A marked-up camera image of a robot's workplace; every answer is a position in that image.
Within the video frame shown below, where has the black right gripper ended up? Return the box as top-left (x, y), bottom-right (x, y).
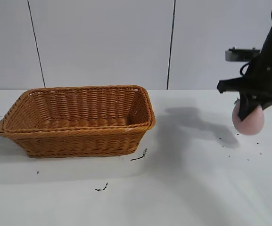
top-left (216, 56), bottom-right (272, 121)

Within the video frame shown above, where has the pink round bun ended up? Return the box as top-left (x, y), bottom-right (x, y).
top-left (231, 98), bottom-right (265, 136)

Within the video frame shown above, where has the brown woven wicker basket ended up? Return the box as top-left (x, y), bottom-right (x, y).
top-left (0, 85), bottom-right (157, 159)

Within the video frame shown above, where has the black camera cable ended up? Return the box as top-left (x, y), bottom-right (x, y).
top-left (239, 61), bottom-right (253, 76)

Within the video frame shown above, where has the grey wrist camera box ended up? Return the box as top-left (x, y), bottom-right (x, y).
top-left (225, 47), bottom-right (261, 63)

